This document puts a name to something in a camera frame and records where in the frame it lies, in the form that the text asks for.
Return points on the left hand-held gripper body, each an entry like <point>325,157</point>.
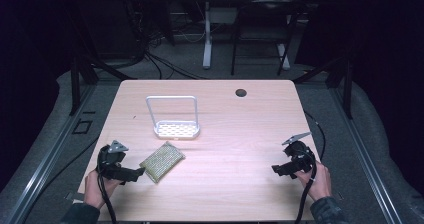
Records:
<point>111,162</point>

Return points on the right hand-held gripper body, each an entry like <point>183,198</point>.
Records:
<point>300,157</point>

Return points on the person's right hand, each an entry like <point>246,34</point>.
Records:
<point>318,182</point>

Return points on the person's left hand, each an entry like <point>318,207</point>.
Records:
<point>95,189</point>

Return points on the green yellow sponge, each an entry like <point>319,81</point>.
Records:
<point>162,161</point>

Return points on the white metal sponge rack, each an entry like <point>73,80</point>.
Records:
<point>176,129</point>

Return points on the dark round table grommet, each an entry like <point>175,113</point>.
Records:
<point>240,92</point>

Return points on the black metal chair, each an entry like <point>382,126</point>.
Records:
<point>263,7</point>

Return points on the aluminium floor rail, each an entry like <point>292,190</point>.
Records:
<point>50,150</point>
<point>363,150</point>

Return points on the black metal frame stand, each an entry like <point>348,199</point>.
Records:
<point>348,87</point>
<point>75,84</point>

